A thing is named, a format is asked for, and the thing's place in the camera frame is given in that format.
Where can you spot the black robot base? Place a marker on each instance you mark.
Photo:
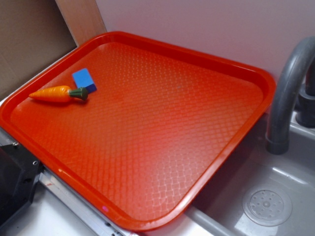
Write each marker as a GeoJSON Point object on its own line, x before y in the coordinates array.
{"type": "Point", "coordinates": [19, 175]}

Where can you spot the orange toy carrot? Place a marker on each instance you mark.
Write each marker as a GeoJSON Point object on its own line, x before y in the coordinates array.
{"type": "Point", "coordinates": [60, 94]}

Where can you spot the red plastic tray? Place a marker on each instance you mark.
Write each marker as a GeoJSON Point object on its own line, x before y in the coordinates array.
{"type": "Point", "coordinates": [142, 146]}

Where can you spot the blue rectangular block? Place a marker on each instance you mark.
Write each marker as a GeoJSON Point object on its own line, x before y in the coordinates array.
{"type": "Point", "coordinates": [82, 78]}

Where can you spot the grey curved faucet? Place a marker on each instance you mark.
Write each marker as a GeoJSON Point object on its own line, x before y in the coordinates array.
{"type": "Point", "coordinates": [295, 90]}

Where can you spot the wooden board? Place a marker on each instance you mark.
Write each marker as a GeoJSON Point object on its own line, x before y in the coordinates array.
{"type": "Point", "coordinates": [83, 19]}

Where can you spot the grey toy sink basin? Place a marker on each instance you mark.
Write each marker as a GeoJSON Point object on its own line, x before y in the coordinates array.
{"type": "Point", "coordinates": [218, 207]}

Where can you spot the round sink drain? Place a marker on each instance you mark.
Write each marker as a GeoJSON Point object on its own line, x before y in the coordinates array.
{"type": "Point", "coordinates": [267, 205]}

